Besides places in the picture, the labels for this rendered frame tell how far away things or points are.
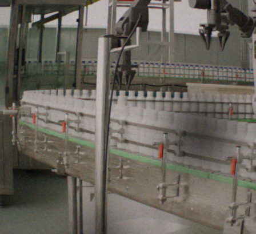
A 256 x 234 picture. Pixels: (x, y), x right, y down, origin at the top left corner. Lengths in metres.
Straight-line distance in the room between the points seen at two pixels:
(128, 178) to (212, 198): 0.62
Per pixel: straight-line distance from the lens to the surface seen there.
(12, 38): 6.27
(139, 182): 2.66
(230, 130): 2.19
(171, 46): 9.87
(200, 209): 2.27
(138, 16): 1.82
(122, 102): 2.91
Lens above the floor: 1.31
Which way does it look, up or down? 3 degrees down
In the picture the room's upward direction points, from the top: 2 degrees clockwise
